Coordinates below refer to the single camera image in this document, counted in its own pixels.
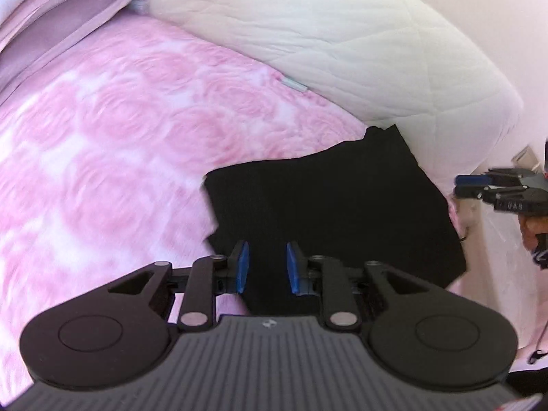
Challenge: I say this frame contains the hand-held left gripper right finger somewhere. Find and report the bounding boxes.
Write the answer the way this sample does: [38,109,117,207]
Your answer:
[286,240,429,333]

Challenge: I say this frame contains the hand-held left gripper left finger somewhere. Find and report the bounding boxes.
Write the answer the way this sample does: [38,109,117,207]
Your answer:
[107,240,251,333]

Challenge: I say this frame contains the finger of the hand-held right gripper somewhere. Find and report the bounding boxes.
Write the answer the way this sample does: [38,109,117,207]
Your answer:
[455,168,534,187]
[454,185,529,202]

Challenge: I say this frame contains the black pants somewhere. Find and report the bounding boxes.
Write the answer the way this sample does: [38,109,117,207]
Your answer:
[202,124,468,317]

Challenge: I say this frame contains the person's right hand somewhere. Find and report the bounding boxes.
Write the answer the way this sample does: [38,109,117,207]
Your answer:
[519,213,548,271]

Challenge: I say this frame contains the pink rose blanket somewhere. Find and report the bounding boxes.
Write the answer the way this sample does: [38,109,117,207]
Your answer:
[0,11,454,399]

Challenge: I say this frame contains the white quilted mattress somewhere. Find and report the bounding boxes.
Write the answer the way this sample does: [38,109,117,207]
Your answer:
[122,0,526,167]

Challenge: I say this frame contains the pink folded bedding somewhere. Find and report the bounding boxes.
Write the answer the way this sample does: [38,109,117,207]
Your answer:
[0,0,144,105]

